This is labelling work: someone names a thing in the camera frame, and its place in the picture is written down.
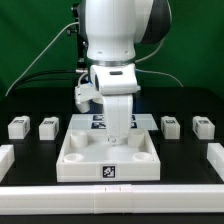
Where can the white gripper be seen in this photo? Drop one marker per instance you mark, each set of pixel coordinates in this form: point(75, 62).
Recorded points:
point(117, 110)

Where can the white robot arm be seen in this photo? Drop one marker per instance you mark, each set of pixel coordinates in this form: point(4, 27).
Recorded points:
point(112, 28)

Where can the white tag base sheet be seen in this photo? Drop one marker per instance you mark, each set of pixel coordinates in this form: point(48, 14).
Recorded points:
point(96, 121)

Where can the white front obstacle bar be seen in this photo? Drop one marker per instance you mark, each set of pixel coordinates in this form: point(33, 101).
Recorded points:
point(97, 199)

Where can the white obstacle bar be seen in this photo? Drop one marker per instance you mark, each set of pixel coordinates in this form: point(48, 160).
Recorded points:
point(97, 199)
point(215, 155)
point(7, 158)

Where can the white right obstacle bar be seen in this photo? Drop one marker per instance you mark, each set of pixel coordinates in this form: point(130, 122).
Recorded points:
point(215, 155)

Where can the white left obstacle bar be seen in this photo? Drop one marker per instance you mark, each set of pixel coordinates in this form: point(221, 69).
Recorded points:
point(7, 158)

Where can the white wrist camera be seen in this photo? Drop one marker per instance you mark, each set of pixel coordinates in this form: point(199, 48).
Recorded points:
point(85, 93)

